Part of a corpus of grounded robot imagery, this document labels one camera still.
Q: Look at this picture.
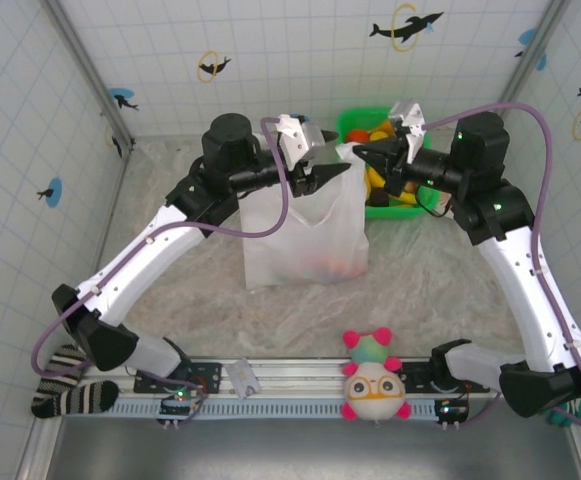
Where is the white plastic bag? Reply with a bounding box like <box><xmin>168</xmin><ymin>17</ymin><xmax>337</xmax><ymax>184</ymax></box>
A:
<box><xmin>239</xmin><ymin>142</ymin><xmax>370</xmax><ymax>290</ymax></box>

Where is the green plastic basket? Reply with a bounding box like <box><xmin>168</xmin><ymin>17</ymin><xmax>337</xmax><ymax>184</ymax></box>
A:
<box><xmin>336</xmin><ymin>107</ymin><xmax>441</xmax><ymax>221</ymax></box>

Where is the blue circle black fish sticker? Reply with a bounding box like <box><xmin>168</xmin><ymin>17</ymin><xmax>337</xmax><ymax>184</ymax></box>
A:
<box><xmin>36</xmin><ymin>177</ymin><xmax>65</xmax><ymax>208</ymax></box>
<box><xmin>513</xmin><ymin>27</ymin><xmax>549</xmax><ymax>72</ymax></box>
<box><xmin>107</xmin><ymin>87</ymin><xmax>140</xmax><ymax>112</ymax></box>

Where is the round plush toy with glasses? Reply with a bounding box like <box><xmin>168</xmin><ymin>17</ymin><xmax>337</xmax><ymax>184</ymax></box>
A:
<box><xmin>339</xmin><ymin>327</ymin><xmax>414</xmax><ymax>425</ymax></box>

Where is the green white work glove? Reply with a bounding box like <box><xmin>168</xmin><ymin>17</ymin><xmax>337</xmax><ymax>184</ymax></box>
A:
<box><xmin>548</xmin><ymin>392</ymin><xmax>581</xmax><ymax>429</ymax></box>

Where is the black white striped sock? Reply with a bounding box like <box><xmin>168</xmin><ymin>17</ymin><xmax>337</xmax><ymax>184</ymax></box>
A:
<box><xmin>30</xmin><ymin>344</ymin><xmax>120</xmax><ymax>420</ymax></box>

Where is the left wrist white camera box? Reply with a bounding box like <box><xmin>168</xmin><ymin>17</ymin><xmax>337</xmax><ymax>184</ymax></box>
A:
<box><xmin>274</xmin><ymin>113</ymin><xmax>330</xmax><ymax>169</ymax></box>

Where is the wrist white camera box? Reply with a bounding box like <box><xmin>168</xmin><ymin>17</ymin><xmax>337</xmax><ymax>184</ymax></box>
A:
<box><xmin>274</xmin><ymin>113</ymin><xmax>330</xmax><ymax>169</ymax></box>
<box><xmin>388</xmin><ymin>101</ymin><xmax>434</xmax><ymax>164</ymax></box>

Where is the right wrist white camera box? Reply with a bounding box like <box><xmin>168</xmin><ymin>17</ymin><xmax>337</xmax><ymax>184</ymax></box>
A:
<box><xmin>388</xmin><ymin>101</ymin><xmax>434</xmax><ymax>164</ymax></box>

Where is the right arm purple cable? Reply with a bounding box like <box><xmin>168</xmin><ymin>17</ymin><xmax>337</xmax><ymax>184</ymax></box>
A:
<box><xmin>422</xmin><ymin>102</ymin><xmax>581</xmax><ymax>441</ymax></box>

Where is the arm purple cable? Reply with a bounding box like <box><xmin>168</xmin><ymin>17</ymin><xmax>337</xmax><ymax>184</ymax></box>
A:
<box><xmin>422</xmin><ymin>102</ymin><xmax>581</xmax><ymax>441</ymax></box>
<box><xmin>30</xmin><ymin>117</ymin><xmax>301</xmax><ymax>426</ymax></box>

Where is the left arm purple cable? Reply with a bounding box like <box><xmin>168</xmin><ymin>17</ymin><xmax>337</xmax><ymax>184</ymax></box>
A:
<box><xmin>30</xmin><ymin>117</ymin><xmax>301</xmax><ymax>426</ymax></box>

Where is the black seal yellow ring sticker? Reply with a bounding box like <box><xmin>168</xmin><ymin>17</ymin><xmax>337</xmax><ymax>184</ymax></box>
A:
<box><xmin>197</xmin><ymin>49</ymin><xmax>233</xmax><ymax>84</ymax></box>

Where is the aluminium corner post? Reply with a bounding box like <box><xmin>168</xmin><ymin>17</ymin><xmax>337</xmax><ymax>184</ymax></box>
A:
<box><xmin>482</xmin><ymin>0</ymin><xmax>571</xmax><ymax>144</ymax></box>
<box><xmin>39</xmin><ymin>0</ymin><xmax>136</xmax><ymax>151</ymax></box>

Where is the small black fish ring sticker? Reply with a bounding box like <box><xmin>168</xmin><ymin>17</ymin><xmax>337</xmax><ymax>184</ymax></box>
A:
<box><xmin>104</xmin><ymin>124</ymin><xmax>124</xmax><ymax>160</ymax></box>

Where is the aluminium frame side bar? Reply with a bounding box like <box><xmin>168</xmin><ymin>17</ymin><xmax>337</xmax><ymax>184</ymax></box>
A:
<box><xmin>17</xmin><ymin>142</ymin><xmax>134</xmax><ymax>480</ymax></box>

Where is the aluminium mounting rail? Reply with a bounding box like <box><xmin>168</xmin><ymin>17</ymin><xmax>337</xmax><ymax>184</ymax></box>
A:
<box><xmin>77</xmin><ymin>355</ymin><xmax>506</xmax><ymax>401</ymax></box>

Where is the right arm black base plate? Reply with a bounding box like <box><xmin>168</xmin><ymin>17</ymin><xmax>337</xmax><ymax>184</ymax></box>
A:
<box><xmin>399</xmin><ymin>359</ymin><xmax>491</xmax><ymax>396</ymax></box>

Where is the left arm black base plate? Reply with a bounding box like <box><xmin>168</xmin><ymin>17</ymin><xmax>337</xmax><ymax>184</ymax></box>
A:
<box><xmin>133</xmin><ymin>359</ymin><xmax>223</xmax><ymax>396</ymax></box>

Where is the white slotted cable duct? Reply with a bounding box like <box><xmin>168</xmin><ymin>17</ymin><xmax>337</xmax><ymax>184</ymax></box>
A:
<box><xmin>104</xmin><ymin>399</ymin><xmax>444</xmax><ymax>420</ymax></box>

